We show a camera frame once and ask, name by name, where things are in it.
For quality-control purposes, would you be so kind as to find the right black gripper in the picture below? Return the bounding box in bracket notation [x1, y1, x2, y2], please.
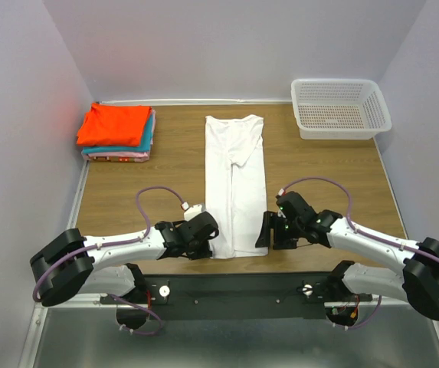
[254, 209, 303, 249]

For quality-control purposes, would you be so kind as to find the white t shirt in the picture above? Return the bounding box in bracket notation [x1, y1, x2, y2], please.
[205, 115, 268, 259]

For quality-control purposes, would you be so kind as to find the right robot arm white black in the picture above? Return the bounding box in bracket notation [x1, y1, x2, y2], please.
[255, 192, 439, 321]

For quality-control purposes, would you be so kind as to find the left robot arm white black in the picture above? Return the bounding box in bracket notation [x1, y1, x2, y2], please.
[30, 212, 219, 307]

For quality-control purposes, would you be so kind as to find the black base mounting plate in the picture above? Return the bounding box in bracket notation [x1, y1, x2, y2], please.
[118, 271, 372, 322]

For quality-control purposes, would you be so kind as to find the pink folded t shirt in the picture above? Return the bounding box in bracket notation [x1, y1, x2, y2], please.
[82, 110, 158, 163]

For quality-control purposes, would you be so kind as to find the teal folded t shirt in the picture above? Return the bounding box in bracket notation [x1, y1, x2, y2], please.
[82, 110, 156, 155]

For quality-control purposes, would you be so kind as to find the white plastic basket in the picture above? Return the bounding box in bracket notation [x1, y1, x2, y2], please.
[291, 78, 392, 140]

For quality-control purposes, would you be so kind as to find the white back edge strip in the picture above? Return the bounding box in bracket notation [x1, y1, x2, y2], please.
[100, 98, 292, 107]

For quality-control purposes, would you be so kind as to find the orange folded t shirt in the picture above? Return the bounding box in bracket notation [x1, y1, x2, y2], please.
[77, 103, 152, 146]

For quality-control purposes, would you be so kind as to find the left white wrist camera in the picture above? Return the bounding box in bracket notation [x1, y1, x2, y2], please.
[181, 202, 205, 221]

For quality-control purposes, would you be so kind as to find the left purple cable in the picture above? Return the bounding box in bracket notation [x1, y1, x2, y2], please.
[31, 186, 165, 337]

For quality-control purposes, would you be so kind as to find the aluminium frame rail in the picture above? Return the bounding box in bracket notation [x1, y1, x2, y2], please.
[19, 164, 439, 368]

